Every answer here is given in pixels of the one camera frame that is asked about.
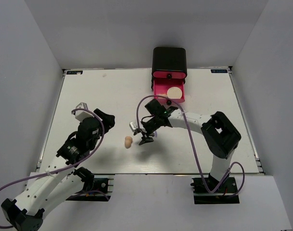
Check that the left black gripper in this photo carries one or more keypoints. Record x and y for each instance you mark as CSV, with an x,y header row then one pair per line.
x,y
108,121

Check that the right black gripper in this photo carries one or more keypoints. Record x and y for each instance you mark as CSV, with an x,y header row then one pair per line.
x,y
146,139

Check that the round beige powder puff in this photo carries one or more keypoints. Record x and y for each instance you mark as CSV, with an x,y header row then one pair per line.
x,y
174,93

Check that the black drawer organizer cabinet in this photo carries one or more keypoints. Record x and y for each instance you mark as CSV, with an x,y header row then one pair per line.
x,y
169,59

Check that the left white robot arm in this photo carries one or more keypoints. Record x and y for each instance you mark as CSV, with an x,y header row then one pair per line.
x,y
64,178

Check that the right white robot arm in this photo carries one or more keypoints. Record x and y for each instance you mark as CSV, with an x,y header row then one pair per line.
x,y
220,134

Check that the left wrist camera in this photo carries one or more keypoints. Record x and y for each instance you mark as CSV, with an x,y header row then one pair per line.
x,y
82,113

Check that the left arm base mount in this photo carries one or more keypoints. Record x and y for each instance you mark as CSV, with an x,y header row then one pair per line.
x,y
95,188

